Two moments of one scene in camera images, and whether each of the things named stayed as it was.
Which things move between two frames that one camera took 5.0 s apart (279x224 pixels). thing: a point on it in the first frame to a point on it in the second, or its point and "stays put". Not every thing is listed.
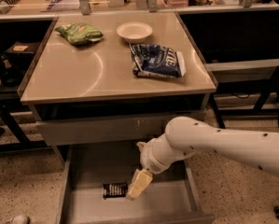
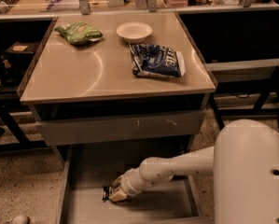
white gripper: [148, 157] to [129, 182]
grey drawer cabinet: [102, 87] stays put
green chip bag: [79, 33] stays put
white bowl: [134, 32] stays put
